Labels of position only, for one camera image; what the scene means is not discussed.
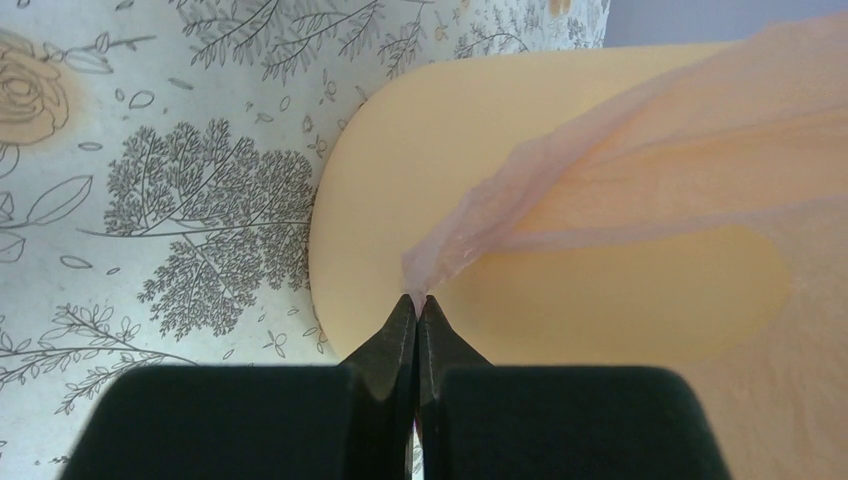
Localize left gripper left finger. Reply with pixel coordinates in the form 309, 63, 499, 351
62, 295, 416, 479

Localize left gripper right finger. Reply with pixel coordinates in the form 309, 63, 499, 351
417, 297, 730, 479

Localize yellow plastic trash bin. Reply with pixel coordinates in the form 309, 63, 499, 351
307, 40, 848, 480

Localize pink plastic trash bag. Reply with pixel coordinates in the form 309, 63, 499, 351
402, 13, 847, 479

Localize floral patterned table mat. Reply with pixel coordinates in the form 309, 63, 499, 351
1, 1, 610, 479

